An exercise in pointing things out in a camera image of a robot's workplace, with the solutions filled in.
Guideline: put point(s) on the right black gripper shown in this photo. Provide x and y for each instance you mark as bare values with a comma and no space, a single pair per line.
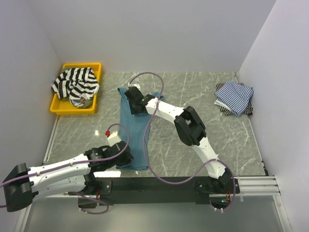
132,111

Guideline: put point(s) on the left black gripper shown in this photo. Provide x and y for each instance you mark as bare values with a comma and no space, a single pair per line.
128,158

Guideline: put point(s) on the teal tank top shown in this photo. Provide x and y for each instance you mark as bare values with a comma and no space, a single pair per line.
135,131

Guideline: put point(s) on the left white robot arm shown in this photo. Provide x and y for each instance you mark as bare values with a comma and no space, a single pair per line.
24,185

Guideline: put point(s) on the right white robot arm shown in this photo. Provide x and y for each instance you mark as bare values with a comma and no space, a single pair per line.
191,131

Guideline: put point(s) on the black base beam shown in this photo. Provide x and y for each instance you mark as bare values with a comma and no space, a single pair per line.
127,190

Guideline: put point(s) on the black white striped top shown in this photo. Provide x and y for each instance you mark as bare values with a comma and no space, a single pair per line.
76,83

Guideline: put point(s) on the yellow plastic bin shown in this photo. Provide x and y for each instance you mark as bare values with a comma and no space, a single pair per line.
61,107

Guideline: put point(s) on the blue white striped folded top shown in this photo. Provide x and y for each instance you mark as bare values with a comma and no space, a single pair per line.
235,96

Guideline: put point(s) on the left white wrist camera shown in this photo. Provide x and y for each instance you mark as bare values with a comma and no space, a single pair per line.
112,137

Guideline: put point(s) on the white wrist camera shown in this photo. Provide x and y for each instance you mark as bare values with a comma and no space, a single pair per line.
112,137
134,85

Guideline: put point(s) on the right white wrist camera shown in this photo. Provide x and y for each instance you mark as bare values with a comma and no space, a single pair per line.
134,85

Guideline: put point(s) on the aluminium rail frame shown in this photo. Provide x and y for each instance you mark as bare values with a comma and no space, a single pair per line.
248,185

